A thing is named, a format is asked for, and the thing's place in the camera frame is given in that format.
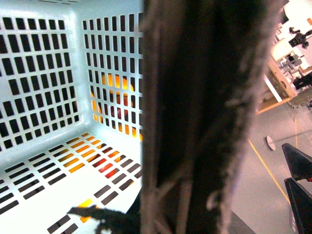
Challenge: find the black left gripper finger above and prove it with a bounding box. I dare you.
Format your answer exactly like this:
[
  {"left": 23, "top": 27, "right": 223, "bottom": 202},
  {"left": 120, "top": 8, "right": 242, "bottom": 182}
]
[
  {"left": 284, "top": 177, "right": 312, "bottom": 234},
  {"left": 282, "top": 143, "right": 312, "bottom": 180}
]

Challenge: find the light blue plastic basket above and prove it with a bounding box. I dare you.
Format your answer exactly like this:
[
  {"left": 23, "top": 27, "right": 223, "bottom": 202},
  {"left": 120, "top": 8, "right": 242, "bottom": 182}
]
[{"left": 0, "top": 0, "right": 143, "bottom": 234}]

